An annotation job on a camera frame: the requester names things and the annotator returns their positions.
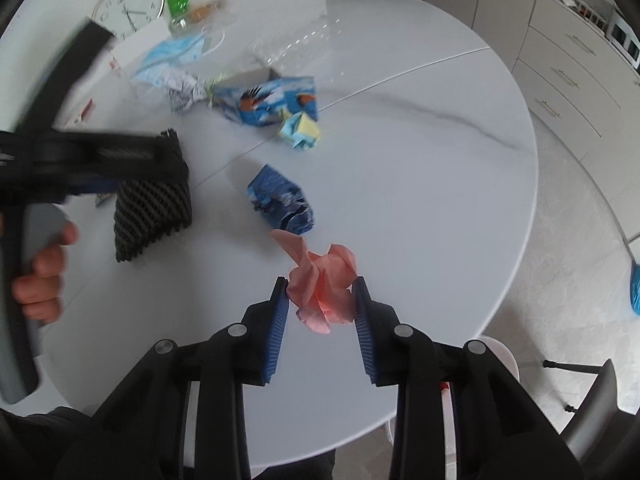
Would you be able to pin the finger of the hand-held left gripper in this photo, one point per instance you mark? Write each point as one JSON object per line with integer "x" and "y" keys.
{"x": 145, "y": 155}
{"x": 100, "y": 190}

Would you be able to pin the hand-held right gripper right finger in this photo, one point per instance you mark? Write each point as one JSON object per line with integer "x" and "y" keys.
{"x": 365, "y": 340}

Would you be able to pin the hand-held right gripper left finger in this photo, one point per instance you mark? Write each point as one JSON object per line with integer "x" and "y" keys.
{"x": 277, "y": 330}

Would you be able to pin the black foam net sleeve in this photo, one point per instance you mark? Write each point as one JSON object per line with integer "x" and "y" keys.
{"x": 150, "y": 220}

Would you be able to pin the pink paper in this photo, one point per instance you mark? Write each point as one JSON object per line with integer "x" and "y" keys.
{"x": 325, "y": 280}

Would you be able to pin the white trash bin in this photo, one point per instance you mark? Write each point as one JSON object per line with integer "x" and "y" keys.
{"x": 500, "y": 355}

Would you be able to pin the person's left hand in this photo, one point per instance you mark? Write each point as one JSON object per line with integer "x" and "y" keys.
{"x": 42, "y": 280}

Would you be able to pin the blue face mask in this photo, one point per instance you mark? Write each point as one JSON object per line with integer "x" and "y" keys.
{"x": 167, "y": 55}

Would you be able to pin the white sheet with red print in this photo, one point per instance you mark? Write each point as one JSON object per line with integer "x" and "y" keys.
{"x": 130, "y": 47}

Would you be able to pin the dark blue crumpled wrapper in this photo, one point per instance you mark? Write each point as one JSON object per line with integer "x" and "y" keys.
{"x": 280, "y": 200}

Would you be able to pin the blue printed carton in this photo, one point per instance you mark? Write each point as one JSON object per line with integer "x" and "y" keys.
{"x": 270, "y": 102}

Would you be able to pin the white round clock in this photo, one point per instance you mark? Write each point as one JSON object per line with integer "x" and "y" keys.
{"x": 129, "y": 7}

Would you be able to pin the yellow and blue crumpled paper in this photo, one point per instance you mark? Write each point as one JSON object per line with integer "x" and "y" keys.
{"x": 300, "y": 130}

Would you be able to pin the clear plastic container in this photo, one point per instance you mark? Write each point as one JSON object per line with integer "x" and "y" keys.
{"x": 295, "y": 45}

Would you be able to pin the blue mop head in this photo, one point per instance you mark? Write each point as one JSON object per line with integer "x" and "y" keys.
{"x": 635, "y": 290}

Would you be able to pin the cream drawer cabinet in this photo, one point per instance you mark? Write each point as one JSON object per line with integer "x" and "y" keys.
{"x": 565, "y": 60}

